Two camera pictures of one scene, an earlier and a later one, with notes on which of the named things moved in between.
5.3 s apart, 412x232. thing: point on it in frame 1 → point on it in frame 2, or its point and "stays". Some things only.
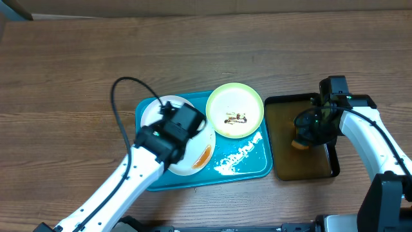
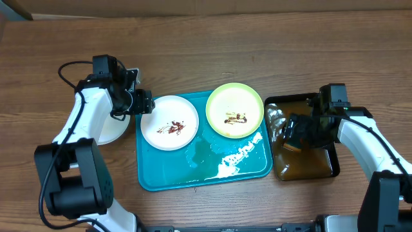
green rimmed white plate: x=235 y=111 stays
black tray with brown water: x=291 y=164 stays
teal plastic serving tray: x=233 y=158 stays
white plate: x=198 y=153 → x=113 y=128
